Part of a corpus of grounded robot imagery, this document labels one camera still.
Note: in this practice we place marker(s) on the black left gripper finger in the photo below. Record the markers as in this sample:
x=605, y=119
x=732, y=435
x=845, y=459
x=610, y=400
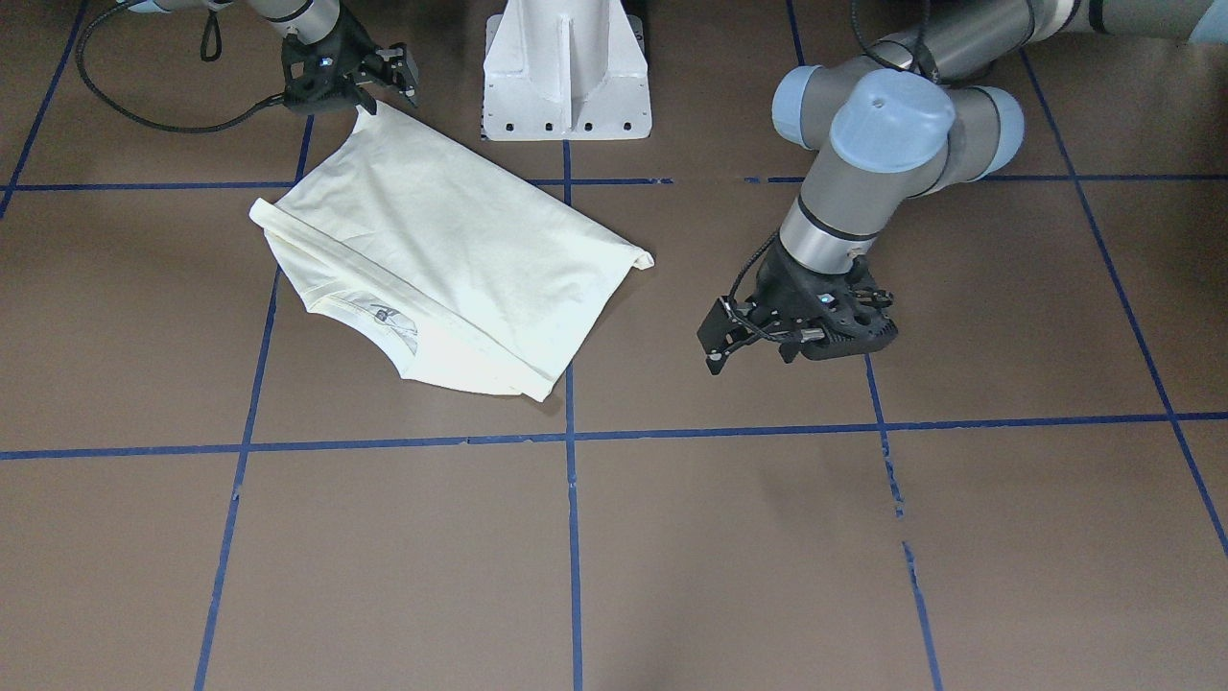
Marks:
x=791, y=344
x=726, y=328

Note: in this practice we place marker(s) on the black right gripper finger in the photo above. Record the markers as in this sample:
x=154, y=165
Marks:
x=393, y=67
x=361, y=97

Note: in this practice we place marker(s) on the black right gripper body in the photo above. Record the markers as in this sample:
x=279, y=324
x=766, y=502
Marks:
x=342, y=45

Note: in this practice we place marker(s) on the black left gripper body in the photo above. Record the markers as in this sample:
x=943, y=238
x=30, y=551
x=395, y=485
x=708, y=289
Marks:
x=779, y=280

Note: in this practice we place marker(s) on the cream long-sleeve cat shirt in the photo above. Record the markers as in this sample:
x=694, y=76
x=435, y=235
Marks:
x=464, y=275

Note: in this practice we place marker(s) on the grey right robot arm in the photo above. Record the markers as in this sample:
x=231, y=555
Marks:
x=309, y=20

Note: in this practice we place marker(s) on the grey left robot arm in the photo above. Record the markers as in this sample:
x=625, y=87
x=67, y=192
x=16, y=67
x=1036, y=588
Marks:
x=898, y=122

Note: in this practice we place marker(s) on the white pedestal mounting base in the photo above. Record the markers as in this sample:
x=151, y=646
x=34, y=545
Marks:
x=567, y=70

